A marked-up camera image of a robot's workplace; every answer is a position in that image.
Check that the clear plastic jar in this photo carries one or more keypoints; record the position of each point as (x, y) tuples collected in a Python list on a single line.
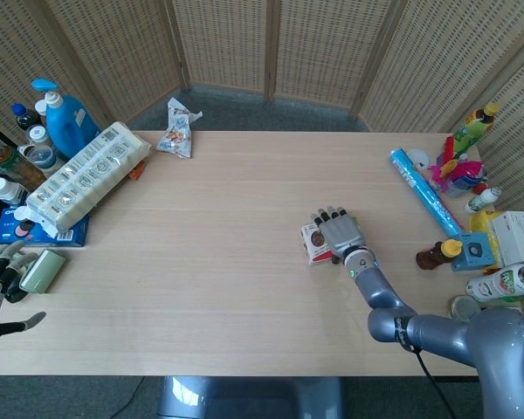
[(41, 157)]

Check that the brown tea bottle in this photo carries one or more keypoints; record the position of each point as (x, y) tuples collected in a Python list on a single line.
[(8, 161)]

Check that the clear cup blue band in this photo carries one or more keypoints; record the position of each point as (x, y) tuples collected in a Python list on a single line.
[(463, 185)]

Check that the white green drink bottle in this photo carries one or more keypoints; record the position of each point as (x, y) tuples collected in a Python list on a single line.
[(498, 281)]

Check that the small white green bottle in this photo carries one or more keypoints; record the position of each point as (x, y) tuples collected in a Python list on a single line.
[(482, 201)]

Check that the grey robot torso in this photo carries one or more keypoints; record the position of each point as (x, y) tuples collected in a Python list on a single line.
[(244, 399)]

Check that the glass jar metal lid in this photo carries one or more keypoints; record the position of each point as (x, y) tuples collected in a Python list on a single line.
[(463, 307)]

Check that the white pill bottle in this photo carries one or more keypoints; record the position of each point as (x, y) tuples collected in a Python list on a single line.
[(8, 190)]

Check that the white barcode carton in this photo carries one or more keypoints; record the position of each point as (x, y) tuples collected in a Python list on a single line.
[(515, 238)]

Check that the pink feather toy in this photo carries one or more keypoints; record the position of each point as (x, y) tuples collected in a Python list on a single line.
[(460, 168)]

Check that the orange snack packet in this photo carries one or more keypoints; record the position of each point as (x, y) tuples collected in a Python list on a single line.
[(136, 172)]

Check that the chocolate cookie box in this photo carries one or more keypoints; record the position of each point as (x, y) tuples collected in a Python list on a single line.
[(312, 244)]

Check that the large white tissue pack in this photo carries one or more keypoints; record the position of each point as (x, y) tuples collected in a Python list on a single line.
[(87, 174)]

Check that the jar with white lid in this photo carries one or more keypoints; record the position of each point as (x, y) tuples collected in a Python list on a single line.
[(38, 133)]

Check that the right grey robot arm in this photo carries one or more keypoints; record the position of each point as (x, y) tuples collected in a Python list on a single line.
[(441, 336)]

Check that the dark bottle with blue cap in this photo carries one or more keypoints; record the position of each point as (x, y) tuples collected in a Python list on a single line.
[(26, 120)]

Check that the brown bottle yellow cap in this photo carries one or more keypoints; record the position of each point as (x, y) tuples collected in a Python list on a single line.
[(430, 257)]

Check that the small white capped bottle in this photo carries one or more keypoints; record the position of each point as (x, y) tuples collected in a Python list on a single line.
[(41, 107)]

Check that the crumpled silver snack bag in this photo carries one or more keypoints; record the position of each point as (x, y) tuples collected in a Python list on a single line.
[(177, 135)]

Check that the white round disc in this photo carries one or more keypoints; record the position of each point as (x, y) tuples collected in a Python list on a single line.
[(417, 159)]

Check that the blue Oreo cookie box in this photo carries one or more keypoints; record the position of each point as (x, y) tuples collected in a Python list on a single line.
[(8, 229)]

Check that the blue foil roll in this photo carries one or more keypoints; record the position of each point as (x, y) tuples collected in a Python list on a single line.
[(423, 187)]

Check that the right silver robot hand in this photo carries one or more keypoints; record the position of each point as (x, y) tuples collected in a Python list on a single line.
[(342, 235)]

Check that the sage green rectangular case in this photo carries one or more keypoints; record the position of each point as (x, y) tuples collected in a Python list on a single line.
[(41, 270)]

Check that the blue detergent pump bottle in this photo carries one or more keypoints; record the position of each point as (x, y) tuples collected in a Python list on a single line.
[(70, 126)]

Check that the green yellow drink bottle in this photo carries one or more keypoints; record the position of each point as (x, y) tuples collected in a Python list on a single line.
[(473, 128)]

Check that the wicker folding screen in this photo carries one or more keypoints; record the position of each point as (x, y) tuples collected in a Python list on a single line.
[(227, 43)]

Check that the blue cube device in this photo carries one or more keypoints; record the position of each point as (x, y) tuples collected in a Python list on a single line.
[(473, 253)]

